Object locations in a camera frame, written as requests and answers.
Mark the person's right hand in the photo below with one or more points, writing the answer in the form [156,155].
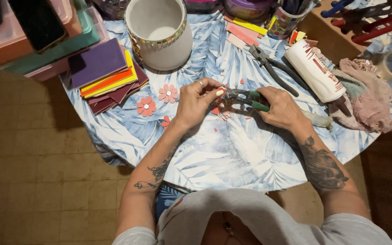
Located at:
[284,109]

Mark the person's left hand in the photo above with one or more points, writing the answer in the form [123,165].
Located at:
[192,102]

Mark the person's right fingers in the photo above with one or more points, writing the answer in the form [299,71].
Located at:
[264,97]

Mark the small pink tile piece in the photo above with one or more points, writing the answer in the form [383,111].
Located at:
[221,89]

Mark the scattered coral tile shards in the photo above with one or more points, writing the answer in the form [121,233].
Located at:
[221,114]

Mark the white glue bottle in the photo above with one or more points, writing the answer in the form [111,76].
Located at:
[315,71]

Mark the whitish glue-covered tool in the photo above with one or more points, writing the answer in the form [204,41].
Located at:
[318,119]

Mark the pale pink tile piece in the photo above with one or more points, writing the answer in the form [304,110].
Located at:
[235,41]

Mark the blue leaf print tablecloth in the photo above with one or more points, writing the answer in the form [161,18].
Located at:
[233,153]

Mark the small orange tile piece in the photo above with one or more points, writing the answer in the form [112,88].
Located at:
[293,36]

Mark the pink tile strip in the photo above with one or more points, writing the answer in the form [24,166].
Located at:
[242,34]

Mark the small yellow tile piece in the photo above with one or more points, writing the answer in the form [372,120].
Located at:
[300,35]

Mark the yellow tile strip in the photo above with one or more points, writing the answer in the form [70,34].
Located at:
[250,26]

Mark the mosaic cup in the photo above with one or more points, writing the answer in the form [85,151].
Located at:
[284,24]

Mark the wooden tool box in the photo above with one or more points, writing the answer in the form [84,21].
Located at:
[328,37]

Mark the purple plastic bowl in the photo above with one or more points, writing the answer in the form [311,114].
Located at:
[247,8]

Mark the pale pink tile flower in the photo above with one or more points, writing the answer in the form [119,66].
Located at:
[168,93]

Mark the bundle of dark tools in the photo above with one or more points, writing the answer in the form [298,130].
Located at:
[293,5]

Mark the unfinished coral tile flower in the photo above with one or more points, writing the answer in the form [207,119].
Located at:
[165,122]

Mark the heap of pink tile shards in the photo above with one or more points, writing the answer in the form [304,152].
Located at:
[364,65]

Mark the pink cloth rag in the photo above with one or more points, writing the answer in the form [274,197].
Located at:
[369,102]

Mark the white vase with mosaic rim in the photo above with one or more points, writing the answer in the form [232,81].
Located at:
[168,44]

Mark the dark container with magenta lid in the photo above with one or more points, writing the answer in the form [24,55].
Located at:
[201,5]

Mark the grey shirt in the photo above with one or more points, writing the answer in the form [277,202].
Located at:
[267,217]

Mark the stack of coloured tiles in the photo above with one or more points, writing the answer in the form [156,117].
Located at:
[104,71]

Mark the green plastic box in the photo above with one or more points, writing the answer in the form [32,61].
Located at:
[66,49]

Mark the black smartphone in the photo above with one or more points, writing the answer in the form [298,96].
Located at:
[37,25]

